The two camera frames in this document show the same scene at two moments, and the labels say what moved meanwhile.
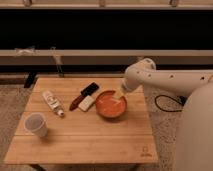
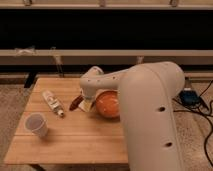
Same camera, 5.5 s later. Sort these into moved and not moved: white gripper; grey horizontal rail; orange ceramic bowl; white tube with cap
Moved: white gripper
Not moved: grey horizontal rail; white tube with cap; orange ceramic bowl
